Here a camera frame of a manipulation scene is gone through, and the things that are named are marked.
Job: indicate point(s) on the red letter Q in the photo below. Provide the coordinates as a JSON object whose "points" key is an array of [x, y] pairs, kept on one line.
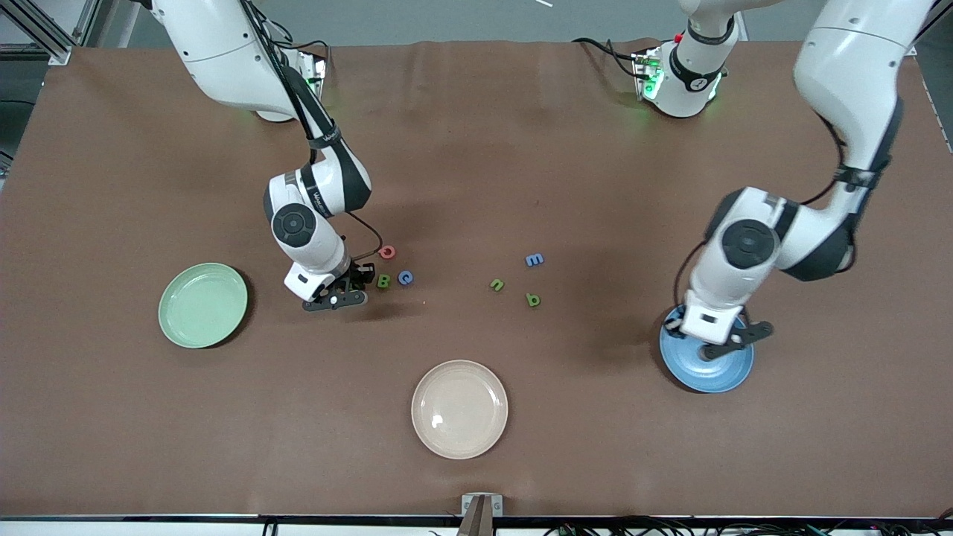
{"points": [[382, 253]]}

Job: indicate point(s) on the blue plate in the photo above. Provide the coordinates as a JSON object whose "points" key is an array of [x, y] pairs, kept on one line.
{"points": [[715, 376]]}

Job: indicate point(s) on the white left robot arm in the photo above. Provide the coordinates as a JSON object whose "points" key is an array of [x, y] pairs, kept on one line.
{"points": [[849, 67]]}

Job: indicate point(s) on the blue letter C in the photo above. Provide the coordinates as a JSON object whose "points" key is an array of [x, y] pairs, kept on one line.
{"points": [[401, 278]]}

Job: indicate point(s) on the beige plate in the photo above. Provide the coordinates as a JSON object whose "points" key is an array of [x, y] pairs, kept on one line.
{"points": [[459, 409]]}

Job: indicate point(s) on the grey metal camera bracket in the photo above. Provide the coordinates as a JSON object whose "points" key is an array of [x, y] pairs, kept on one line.
{"points": [[482, 506]]}

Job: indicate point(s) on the brown table mat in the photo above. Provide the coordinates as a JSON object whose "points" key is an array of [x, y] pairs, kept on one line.
{"points": [[476, 186]]}

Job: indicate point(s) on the light green plate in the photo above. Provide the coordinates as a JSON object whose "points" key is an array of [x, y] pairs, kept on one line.
{"points": [[202, 305]]}

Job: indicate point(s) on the blue letter m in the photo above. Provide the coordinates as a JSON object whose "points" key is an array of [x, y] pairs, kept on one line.
{"points": [[534, 260]]}

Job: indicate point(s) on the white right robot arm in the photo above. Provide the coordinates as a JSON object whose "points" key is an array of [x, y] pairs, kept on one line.
{"points": [[216, 52]]}

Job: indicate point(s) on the aluminium frame profile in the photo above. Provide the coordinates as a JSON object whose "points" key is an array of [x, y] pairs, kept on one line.
{"points": [[45, 30]]}

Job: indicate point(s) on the green letter q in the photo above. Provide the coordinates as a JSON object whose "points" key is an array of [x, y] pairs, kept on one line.
{"points": [[528, 298]]}

